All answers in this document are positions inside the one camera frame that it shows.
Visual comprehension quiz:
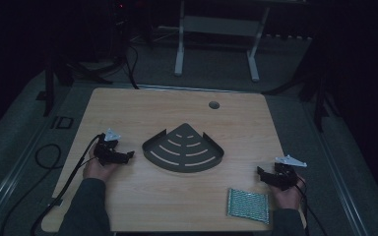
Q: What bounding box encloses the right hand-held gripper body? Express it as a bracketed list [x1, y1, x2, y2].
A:
[269, 154, 308, 192]

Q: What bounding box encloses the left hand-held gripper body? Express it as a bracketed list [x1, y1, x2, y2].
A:
[93, 128, 124, 166]

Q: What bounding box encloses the person's left hand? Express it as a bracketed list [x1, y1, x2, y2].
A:
[83, 145, 120, 183]

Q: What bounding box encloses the person's right hand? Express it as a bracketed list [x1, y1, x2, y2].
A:
[270, 176, 307, 211]

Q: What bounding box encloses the patterned teal cloth pad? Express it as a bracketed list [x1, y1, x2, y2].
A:
[226, 187, 271, 226]

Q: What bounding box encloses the black metal corner shelf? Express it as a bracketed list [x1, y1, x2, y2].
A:
[142, 122, 225, 174]

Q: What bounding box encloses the black metal stand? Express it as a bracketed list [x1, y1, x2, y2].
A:
[36, 57, 113, 118]
[263, 42, 334, 134]

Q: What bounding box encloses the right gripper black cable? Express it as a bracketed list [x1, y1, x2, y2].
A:
[294, 178, 328, 236]

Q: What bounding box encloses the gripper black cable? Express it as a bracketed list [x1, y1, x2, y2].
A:
[29, 133, 103, 236]
[294, 178, 328, 236]

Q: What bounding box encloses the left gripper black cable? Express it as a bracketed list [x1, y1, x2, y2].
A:
[29, 133, 103, 236]

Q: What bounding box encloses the black rectangular floor frame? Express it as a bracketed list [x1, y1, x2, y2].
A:
[50, 115, 75, 130]

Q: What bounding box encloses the black looped floor cable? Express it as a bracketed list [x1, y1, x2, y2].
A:
[0, 143, 64, 236]

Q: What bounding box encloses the black hanging cable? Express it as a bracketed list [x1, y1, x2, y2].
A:
[123, 43, 141, 90]

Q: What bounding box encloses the silver metal floor rail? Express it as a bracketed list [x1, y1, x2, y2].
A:
[137, 84, 245, 94]

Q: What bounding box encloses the white metal desk frame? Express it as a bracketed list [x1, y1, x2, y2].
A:
[173, 0, 272, 84]

